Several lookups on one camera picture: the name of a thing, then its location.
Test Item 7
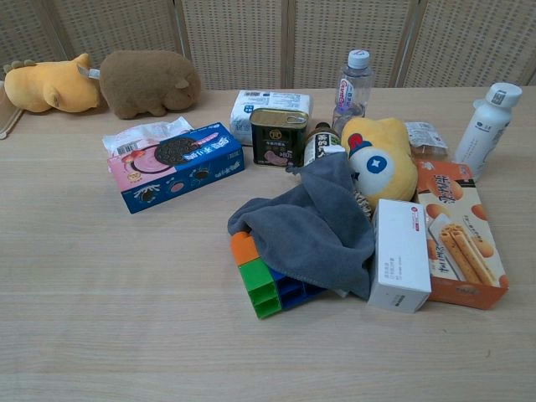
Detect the blue cookie box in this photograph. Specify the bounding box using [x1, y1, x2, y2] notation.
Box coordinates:
[106, 121, 245, 215]

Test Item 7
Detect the grey microfibre cloth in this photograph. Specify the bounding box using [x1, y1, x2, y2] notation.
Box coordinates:
[227, 151, 376, 302]

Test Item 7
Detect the orange toy block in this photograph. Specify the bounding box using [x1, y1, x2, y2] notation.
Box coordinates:
[230, 231, 263, 267]

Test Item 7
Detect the dark green luncheon meat can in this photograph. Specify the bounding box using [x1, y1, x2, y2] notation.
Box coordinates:
[249, 108, 310, 168]

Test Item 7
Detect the dark tea drink bottle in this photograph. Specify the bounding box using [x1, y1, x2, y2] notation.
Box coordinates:
[302, 121, 343, 169]

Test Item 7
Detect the green toy block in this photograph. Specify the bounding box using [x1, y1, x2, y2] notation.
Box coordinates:
[238, 258, 281, 321]

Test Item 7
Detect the white tissue pack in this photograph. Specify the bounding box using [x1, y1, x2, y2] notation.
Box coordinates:
[229, 89, 316, 147]

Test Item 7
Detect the yellow star-eyed plush toy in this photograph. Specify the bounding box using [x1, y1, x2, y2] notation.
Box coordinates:
[340, 116, 419, 209]

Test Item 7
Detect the clear water bottle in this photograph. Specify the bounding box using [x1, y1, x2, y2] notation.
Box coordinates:
[332, 48, 374, 134]

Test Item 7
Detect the pink white snack packet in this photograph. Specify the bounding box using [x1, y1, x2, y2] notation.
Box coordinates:
[101, 116, 194, 161]

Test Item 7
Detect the white cardboard box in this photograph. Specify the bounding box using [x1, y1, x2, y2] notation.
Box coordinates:
[366, 198, 433, 314]

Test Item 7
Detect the beige folding screen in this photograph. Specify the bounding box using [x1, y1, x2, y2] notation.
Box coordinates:
[0, 0, 536, 91]

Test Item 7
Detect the clear wrapped bread packet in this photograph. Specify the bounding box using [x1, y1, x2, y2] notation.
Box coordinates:
[404, 121, 450, 161]

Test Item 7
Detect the brown capybara plush toy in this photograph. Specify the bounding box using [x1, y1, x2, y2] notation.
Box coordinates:
[99, 49, 203, 121]

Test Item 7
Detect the orange egg roll box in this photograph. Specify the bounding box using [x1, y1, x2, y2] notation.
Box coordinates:
[414, 158, 511, 312]

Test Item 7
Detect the white yogurt bottle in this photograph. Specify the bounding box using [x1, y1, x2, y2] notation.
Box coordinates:
[453, 82, 523, 182]

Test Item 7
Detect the yellow dinosaur plush toy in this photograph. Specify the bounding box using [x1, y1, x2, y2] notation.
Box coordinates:
[3, 53, 102, 114]

